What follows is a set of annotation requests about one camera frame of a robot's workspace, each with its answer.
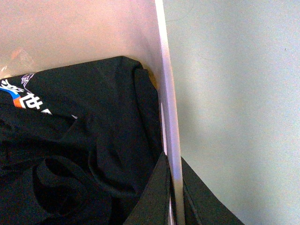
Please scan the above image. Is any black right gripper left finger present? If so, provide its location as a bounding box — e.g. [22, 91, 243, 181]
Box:
[124, 152, 171, 225]

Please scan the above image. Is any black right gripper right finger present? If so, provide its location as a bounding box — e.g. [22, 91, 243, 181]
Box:
[180, 156, 246, 225]

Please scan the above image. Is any black printed t-shirt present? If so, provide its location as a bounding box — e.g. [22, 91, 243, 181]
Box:
[0, 56, 163, 225]

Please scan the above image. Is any cream plastic laundry hamper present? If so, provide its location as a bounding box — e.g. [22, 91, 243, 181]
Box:
[0, 0, 185, 225]

